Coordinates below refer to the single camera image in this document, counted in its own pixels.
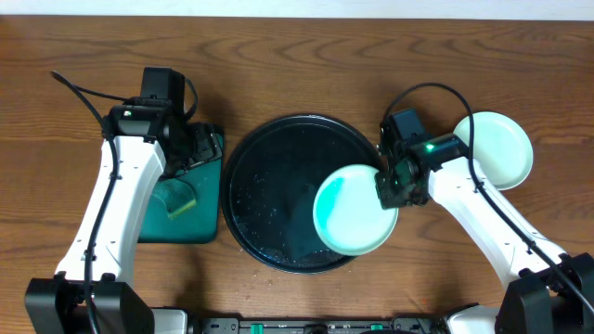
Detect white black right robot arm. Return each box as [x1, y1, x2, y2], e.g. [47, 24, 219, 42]
[376, 135, 593, 333]

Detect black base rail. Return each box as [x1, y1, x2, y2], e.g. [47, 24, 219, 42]
[152, 316, 446, 334]

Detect mint green plate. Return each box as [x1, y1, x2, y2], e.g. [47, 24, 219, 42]
[313, 164, 398, 256]
[472, 111, 534, 190]

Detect green yellow sponge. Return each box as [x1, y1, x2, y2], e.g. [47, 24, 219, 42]
[151, 178, 197, 219]

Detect black round tray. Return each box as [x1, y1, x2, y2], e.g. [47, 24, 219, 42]
[221, 114, 381, 274]

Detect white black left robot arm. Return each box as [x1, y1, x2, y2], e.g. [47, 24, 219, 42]
[25, 105, 223, 333]

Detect black rectangular soapy water tray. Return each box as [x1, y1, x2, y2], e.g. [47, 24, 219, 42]
[138, 158, 222, 244]

